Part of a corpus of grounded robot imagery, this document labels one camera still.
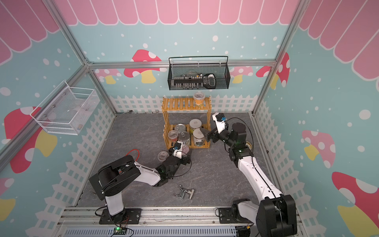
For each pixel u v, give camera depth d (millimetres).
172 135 971
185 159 796
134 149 1002
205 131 667
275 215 392
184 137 940
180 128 1004
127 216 727
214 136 671
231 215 736
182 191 810
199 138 921
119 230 727
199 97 820
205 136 697
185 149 856
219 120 634
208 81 896
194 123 992
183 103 874
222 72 946
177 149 756
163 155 901
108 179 491
